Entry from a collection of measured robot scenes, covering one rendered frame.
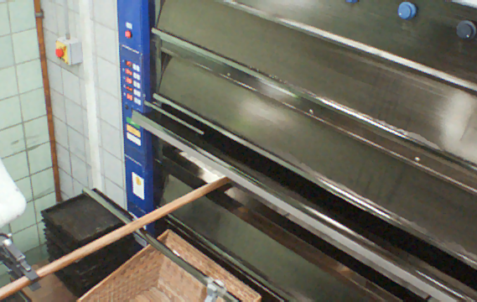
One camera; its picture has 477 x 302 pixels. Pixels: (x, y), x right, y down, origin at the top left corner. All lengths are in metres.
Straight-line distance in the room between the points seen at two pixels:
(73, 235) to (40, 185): 0.87
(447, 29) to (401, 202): 0.51
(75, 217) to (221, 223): 0.65
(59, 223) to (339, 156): 1.30
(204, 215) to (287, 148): 0.62
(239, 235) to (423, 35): 1.13
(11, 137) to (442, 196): 2.18
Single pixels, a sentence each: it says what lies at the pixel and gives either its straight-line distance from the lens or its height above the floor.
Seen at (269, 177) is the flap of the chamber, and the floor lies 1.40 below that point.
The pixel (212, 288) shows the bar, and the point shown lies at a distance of 2.02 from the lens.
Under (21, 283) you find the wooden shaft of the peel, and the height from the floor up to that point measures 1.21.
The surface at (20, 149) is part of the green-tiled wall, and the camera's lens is 3.39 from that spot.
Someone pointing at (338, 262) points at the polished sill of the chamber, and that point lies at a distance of 2.15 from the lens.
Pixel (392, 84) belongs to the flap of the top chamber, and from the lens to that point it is 1.79.
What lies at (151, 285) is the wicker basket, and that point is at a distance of 2.88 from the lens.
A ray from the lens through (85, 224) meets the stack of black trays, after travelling 2.76.
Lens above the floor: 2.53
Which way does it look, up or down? 30 degrees down
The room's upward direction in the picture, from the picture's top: 3 degrees clockwise
